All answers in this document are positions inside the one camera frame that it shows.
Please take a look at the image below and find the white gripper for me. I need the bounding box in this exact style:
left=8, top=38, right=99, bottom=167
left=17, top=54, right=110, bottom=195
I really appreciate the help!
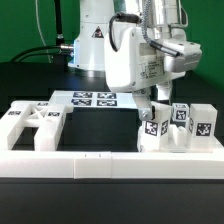
left=104, top=27, right=202, bottom=121

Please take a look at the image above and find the white chair seat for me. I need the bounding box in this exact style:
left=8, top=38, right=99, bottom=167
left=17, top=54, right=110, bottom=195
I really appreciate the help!
left=137, top=125, right=224, bottom=153

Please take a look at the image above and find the white chair back frame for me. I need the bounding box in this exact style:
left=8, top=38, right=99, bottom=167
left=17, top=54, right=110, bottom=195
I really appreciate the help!
left=0, top=101, right=73, bottom=152

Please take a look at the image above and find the white tagged cube right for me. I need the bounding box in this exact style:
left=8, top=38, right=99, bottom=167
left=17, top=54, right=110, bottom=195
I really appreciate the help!
left=172, top=103, right=189, bottom=122

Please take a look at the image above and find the black vertical pole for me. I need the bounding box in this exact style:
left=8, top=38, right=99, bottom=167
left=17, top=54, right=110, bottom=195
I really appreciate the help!
left=54, top=0, right=64, bottom=45

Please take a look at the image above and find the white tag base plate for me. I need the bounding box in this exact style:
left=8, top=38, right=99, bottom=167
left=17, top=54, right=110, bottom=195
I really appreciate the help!
left=49, top=91, right=137, bottom=109

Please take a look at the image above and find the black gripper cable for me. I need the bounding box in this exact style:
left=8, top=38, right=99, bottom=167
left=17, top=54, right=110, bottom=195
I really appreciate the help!
left=108, top=0, right=183, bottom=58

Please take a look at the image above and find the black cable bundle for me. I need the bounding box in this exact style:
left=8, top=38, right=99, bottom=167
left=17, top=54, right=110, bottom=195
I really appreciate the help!
left=9, top=43, right=75, bottom=64

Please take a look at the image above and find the white U-shaped fence frame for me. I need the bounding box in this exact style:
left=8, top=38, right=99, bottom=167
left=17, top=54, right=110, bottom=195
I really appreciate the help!
left=0, top=128, right=224, bottom=179

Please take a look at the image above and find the thin white cable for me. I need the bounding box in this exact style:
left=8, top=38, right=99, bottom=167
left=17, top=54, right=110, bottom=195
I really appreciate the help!
left=34, top=0, right=54, bottom=64

